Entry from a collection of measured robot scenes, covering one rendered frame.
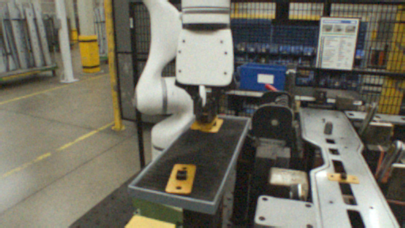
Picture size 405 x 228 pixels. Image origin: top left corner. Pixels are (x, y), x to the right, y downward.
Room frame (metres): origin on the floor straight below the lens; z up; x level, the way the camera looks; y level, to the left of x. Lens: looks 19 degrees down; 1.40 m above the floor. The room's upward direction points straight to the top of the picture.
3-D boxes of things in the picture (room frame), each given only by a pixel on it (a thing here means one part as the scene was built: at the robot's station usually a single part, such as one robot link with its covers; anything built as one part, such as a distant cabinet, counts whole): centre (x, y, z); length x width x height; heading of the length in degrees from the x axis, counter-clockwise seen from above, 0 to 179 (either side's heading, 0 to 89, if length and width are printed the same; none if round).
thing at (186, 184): (0.38, 0.03, 1.17); 0.08 x 0.04 x 0.01; 174
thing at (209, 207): (0.50, -0.01, 1.16); 0.37 x 0.14 x 0.02; 162
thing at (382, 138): (0.95, -0.72, 0.87); 0.12 x 0.09 x 0.35; 72
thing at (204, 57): (0.50, -0.01, 1.35); 0.10 x 0.07 x 0.11; 75
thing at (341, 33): (1.56, -0.80, 1.30); 0.23 x 0.02 x 0.31; 72
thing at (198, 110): (0.51, 0.01, 1.25); 0.03 x 0.03 x 0.07; 75
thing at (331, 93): (1.54, -0.48, 1.02); 0.90 x 0.22 x 0.03; 72
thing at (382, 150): (0.83, -0.64, 0.84); 0.11 x 0.08 x 0.29; 72
